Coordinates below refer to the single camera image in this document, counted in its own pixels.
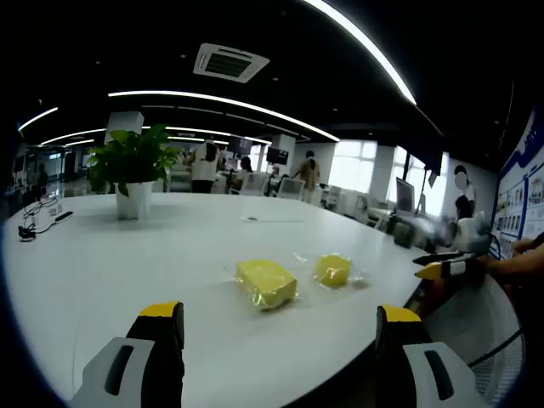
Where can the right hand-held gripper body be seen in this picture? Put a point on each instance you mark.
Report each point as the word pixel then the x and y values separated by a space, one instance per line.
pixel 480 272

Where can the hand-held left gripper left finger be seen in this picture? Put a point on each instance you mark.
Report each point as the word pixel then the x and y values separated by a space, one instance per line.
pixel 127 374

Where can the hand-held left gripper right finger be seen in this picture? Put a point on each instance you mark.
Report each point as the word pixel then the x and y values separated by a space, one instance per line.
pixel 425 374

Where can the round yellow silicone block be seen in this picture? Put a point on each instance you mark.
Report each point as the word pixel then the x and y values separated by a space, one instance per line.
pixel 333 270

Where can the rectangular yellow silicone block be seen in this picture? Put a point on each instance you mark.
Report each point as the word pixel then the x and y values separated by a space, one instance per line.
pixel 268 284

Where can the black bag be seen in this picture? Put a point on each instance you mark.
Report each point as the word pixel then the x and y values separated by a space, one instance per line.
pixel 404 234

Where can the grey mesh office chair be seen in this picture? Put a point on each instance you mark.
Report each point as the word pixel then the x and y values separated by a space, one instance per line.
pixel 476 327

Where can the computer monitor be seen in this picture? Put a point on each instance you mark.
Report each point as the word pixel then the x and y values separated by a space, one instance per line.
pixel 404 195

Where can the white office chair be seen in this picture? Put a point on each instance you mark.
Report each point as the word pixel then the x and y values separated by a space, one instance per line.
pixel 291 188

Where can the black pen-shaped device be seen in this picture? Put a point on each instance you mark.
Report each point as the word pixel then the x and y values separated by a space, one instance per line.
pixel 64 216

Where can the hanging display screen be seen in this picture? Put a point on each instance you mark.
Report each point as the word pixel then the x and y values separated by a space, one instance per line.
pixel 277 155

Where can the green potted plant white pot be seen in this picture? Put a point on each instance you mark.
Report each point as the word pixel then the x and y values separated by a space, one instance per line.
pixel 134 170

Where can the long ceiling light strip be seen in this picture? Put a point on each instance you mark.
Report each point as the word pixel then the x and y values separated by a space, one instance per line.
pixel 38 118
pixel 365 47
pixel 238 106

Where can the ceiling air conditioner vent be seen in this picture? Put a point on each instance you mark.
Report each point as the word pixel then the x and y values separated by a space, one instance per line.
pixel 231 63

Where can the blue wall poster board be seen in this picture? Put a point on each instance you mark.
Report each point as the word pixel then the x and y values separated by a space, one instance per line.
pixel 520 200

